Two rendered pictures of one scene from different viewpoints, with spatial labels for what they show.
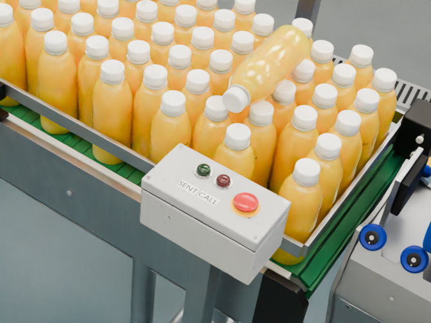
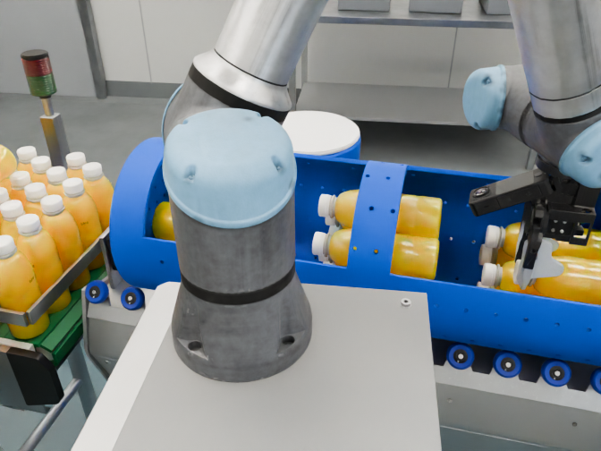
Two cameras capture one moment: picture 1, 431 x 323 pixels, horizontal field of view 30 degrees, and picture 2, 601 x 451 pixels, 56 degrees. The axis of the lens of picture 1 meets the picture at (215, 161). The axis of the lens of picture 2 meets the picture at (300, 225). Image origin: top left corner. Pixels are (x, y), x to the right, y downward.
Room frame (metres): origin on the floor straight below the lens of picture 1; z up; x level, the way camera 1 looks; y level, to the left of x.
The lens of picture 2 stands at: (-0.02, -0.46, 1.66)
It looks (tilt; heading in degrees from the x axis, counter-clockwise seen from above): 33 degrees down; 347
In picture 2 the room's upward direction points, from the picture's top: straight up
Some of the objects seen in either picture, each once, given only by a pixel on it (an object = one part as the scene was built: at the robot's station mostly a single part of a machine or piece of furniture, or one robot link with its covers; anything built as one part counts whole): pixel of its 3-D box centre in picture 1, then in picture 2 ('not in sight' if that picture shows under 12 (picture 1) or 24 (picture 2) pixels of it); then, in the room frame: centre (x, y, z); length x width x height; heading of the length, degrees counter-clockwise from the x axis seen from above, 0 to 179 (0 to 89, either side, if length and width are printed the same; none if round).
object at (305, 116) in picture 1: (304, 116); (12, 208); (1.01, -0.14, 1.09); 0.04 x 0.04 x 0.02
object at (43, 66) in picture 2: not in sight; (37, 64); (1.47, -0.15, 1.23); 0.06 x 0.06 x 0.04
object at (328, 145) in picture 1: (328, 145); (28, 223); (0.94, -0.17, 1.09); 0.04 x 0.04 x 0.02
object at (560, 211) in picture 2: not in sight; (560, 197); (0.57, -0.98, 1.25); 0.09 x 0.08 x 0.12; 63
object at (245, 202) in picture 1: (245, 202); not in sight; (0.78, -0.05, 1.11); 0.04 x 0.04 x 0.01
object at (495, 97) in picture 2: not in sight; (520, 101); (0.56, -0.87, 1.41); 0.11 x 0.11 x 0.08; 0
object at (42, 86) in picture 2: not in sight; (41, 82); (1.47, -0.15, 1.18); 0.06 x 0.06 x 0.05
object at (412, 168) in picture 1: (403, 191); (122, 250); (0.97, -0.32, 0.99); 0.10 x 0.02 x 0.12; 153
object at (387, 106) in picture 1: (371, 120); (101, 209); (1.14, -0.27, 0.99); 0.07 x 0.07 x 0.19
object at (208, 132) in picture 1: (211, 150); not in sight; (1.00, 0.01, 0.99); 0.07 x 0.07 x 0.19
